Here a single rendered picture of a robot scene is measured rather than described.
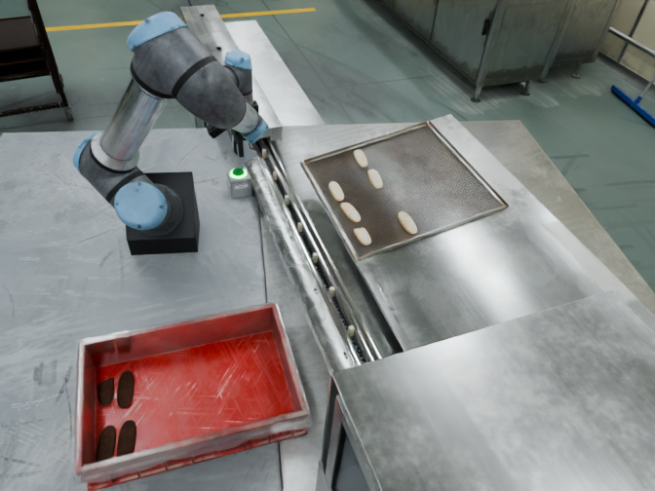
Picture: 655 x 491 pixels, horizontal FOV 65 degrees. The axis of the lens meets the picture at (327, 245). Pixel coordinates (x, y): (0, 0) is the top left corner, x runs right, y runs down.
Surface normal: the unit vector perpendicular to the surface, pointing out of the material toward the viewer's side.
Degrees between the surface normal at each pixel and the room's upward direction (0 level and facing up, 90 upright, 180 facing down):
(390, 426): 0
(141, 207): 53
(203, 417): 0
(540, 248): 10
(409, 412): 0
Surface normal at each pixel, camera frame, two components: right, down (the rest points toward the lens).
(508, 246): -0.11, -0.67
